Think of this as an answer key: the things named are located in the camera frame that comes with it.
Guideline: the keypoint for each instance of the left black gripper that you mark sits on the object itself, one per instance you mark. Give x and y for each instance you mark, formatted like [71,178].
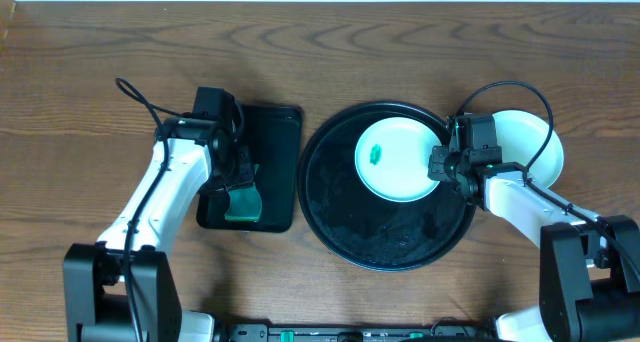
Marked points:
[241,177]

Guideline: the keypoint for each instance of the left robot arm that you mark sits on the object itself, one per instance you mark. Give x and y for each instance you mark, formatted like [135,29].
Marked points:
[121,287]

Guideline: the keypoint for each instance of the round black serving tray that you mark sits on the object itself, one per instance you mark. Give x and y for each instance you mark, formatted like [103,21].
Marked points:
[361,227]

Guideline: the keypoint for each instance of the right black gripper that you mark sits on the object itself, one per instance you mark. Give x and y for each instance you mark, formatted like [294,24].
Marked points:
[435,170]

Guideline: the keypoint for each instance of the mint green plate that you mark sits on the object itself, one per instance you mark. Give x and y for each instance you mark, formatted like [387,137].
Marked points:
[520,134]
[392,159]

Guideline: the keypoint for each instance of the dark rectangular sponge tray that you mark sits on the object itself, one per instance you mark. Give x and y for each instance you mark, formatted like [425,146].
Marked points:
[273,137]

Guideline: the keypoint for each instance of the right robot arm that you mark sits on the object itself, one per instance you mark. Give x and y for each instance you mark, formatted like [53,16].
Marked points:
[589,264]

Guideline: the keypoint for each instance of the green scrubbing sponge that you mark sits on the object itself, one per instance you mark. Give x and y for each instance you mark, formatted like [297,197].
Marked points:
[245,205]

